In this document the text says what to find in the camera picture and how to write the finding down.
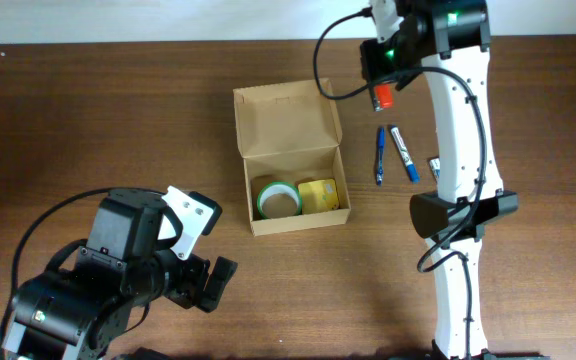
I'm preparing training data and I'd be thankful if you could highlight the left black cable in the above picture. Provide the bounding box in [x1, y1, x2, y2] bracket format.
[0, 187, 169, 360]

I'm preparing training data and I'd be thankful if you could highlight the white blue eraser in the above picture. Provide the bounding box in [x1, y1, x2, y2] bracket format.
[428, 157, 440, 182]

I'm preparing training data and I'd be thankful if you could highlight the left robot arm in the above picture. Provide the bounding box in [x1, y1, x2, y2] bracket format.
[0, 187, 238, 359]

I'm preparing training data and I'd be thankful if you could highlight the blue white marker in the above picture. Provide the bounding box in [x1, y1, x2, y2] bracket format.
[390, 126, 420, 183]

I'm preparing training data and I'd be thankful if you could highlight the black cable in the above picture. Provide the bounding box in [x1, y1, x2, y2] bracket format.
[312, 6, 489, 360]
[0, 187, 169, 360]

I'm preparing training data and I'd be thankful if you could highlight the yellow sticky note pad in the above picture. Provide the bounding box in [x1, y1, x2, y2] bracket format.
[297, 179, 340, 214]

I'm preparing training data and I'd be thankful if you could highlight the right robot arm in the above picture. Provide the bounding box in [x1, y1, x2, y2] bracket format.
[361, 0, 518, 359]

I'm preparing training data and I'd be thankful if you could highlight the brown cardboard box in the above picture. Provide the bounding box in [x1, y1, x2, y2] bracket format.
[233, 80, 351, 236]

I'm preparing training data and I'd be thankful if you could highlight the blue pen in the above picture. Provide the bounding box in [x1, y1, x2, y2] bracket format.
[376, 127, 385, 186]

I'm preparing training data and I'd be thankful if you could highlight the green tape roll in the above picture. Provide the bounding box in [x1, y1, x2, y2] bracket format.
[257, 182, 302, 219]

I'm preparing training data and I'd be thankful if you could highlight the right black cable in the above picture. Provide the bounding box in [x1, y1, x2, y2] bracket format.
[312, 6, 489, 360]

